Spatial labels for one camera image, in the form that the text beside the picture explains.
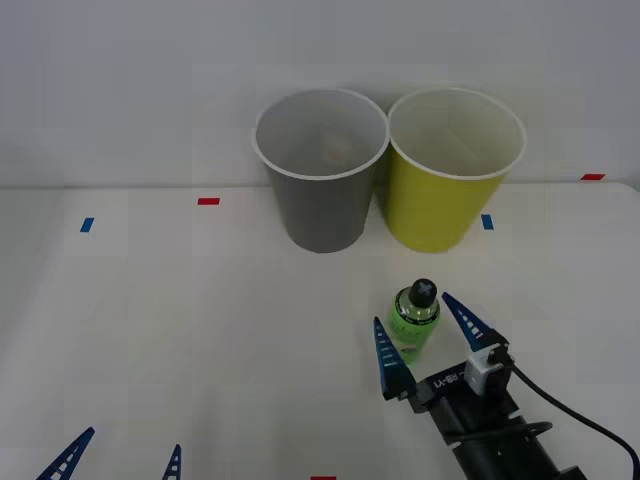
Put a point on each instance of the yellow-green plastic waste bin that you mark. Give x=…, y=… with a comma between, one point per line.
x=435, y=210

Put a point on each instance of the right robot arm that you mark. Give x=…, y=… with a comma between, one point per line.
x=500, y=457

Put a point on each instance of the green bottle with black cap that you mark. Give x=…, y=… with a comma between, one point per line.
x=411, y=327

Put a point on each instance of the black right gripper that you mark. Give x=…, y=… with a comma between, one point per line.
x=460, y=405

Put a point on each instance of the grey plastic waste bin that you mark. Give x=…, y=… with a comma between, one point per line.
x=320, y=210

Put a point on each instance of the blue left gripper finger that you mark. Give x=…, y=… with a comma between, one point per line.
x=67, y=457
x=173, y=465

